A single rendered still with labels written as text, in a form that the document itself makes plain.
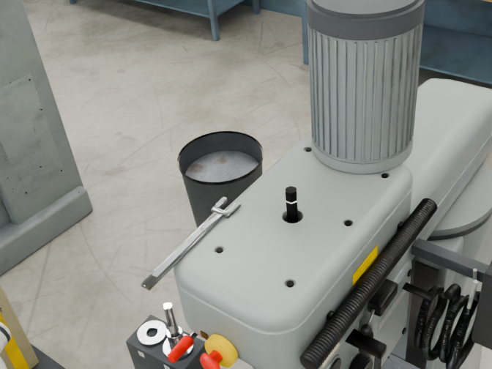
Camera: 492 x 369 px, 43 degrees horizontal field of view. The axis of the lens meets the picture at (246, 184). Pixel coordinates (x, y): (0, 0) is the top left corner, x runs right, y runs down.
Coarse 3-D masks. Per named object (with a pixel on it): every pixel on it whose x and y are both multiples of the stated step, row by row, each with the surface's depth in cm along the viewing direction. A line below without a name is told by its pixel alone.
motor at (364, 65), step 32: (320, 0) 106; (352, 0) 105; (384, 0) 104; (416, 0) 103; (320, 32) 106; (352, 32) 102; (384, 32) 102; (416, 32) 106; (320, 64) 110; (352, 64) 106; (384, 64) 105; (416, 64) 111; (320, 96) 115; (352, 96) 110; (384, 96) 109; (416, 96) 117; (320, 128) 120; (352, 128) 114; (384, 128) 114; (320, 160) 124; (352, 160) 119; (384, 160) 118
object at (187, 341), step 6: (186, 336) 116; (192, 336) 117; (180, 342) 116; (186, 342) 115; (192, 342) 116; (174, 348) 115; (180, 348) 115; (186, 348) 115; (168, 354) 114; (174, 354) 114; (180, 354) 114; (174, 360) 114
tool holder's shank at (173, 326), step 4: (164, 304) 175; (168, 304) 175; (164, 308) 174; (168, 308) 174; (172, 308) 175; (168, 312) 174; (172, 312) 175; (168, 316) 175; (172, 316) 176; (168, 320) 176; (172, 320) 177; (168, 324) 178; (172, 324) 178; (176, 324) 179; (168, 328) 179; (172, 328) 178; (176, 328) 179; (172, 332) 179; (176, 332) 181
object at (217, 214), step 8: (224, 200) 117; (216, 208) 115; (232, 208) 115; (216, 216) 113; (224, 216) 114; (208, 224) 112; (200, 232) 110; (184, 240) 109; (192, 240) 109; (176, 248) 108; (184, 248) 108; (168, 256) 107; (176, 256) 106; (160, 264) 105; (168, 264) 105; (152, 272) 104; (160, 272) 104; (144, 280) 103; (152, 280) 103
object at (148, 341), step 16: (160, 320) 195; (144, 336) 189; (160, 336) 189; (144, 352) 187; (160, 352) 186; (192, 352) 185; (144, 368) 194; (160, 368) 187; (176, 368) 181; (192, 368) 184
